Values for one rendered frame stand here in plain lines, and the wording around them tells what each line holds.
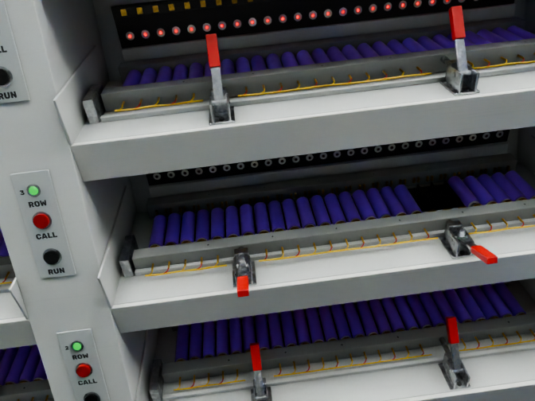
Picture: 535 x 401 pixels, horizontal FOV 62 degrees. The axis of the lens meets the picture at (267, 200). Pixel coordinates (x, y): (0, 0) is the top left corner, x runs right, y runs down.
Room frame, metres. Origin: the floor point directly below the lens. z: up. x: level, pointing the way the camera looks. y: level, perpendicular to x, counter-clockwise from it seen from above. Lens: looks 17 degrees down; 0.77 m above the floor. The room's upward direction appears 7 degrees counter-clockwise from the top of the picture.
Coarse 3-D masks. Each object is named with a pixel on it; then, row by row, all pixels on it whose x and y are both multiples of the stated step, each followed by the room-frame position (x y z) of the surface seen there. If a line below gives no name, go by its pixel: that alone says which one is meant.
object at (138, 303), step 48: (528, 144) 0.65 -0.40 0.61; (144, 240) 0.58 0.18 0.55; (432, 240) 0.52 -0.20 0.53; (480, 240) 0.51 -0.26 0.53; (528, 240) 0.50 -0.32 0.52; (144, 288) 0.49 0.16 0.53; (192, 288) 0.49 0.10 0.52; (288, 288) 0.48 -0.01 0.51; (336, 288) 0.48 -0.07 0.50; (384, 288) 0.49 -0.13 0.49; (432, 288) 0.49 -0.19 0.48
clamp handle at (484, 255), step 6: (462, 234) 0.49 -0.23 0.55; (462, 240) 0.48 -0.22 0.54; (468, 240) 0.48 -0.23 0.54; (468, 246) 0.47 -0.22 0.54; (474, 246) 0.46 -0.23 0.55; (480, 246) 0.46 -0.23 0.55; (474, 252) 0.45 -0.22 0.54; (480, 252) 0.44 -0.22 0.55; (486, 252) 0.44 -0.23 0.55; (480, 258) 0.44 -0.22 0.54; (486, 258) 0.43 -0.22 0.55; (492, 258) 0.43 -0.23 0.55
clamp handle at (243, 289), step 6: (240, 264) 0.49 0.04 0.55; (240, 270) 0.47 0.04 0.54; (246, 270) 0.47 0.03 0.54; (240, 276) 0.46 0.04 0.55; (246, 276) 0.45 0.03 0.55; (240, 282) 0.44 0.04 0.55; (246, 282) 0.43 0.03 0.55; (240, 288) 0.42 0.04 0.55; (246, 288) 0.42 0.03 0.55; (240, 294) 0.42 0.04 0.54; (246, 294) 0.42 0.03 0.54
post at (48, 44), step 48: (48, 0) 0.50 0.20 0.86; (48, 48) 0.47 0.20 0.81; (48, 96) 0.47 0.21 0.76; (0, 144) 0.47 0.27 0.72; (48, 144) 0.47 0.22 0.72; (0, 192) 0.46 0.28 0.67; (96, 192) 0.51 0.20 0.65; (96, 240) 0.48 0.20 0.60; (48, 288) 0.47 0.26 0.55; (96, 288) 0.47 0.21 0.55; (48, 336) 0.46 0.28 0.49; (96, 336) 0.47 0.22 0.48; (144, 336) 0.57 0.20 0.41
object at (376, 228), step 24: (408, 216) 0.54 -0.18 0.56; (432, 216) 0.53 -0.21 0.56; (456, 216) 0.53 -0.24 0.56; (480, 216) 0.53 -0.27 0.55; (504, 216) 0.53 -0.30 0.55; (528, 216) 0.53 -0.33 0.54; (216, 240) 0.53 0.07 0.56; (240, 240) 0.53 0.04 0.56; (264, 240) 0.52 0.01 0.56; (288, 240) 0.52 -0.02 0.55; (312, 240) 0.52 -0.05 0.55; (336, 240) 0.53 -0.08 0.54; (144, 264) 0.52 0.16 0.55; (168, 264) 0.51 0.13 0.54; (216, 264) 0.51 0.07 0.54
